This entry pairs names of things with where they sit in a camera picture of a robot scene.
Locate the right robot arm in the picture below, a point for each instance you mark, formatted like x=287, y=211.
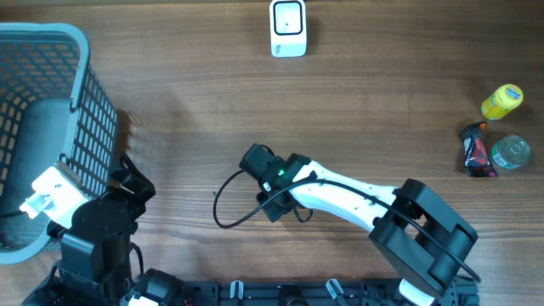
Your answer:
x=424, y=239

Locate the grey plastic mesh basket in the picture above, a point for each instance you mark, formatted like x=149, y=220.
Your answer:
x=53, y=109

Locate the round metal tin can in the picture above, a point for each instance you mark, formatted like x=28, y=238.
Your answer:
x=511, y=152

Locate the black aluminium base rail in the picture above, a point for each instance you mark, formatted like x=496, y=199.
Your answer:
x=365, y=292

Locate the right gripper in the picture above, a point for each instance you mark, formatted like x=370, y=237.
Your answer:
x=274, y=209

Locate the yellow plastic jar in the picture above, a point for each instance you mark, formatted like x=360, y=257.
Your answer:
x=504, y=100

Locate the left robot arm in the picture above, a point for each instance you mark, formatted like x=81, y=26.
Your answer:
x=95, y=241

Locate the white barcode scanner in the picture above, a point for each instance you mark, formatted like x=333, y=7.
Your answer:
x=288, y=28

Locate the black snack bag orange sticker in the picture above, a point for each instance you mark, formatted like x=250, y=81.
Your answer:
x=476, y=162

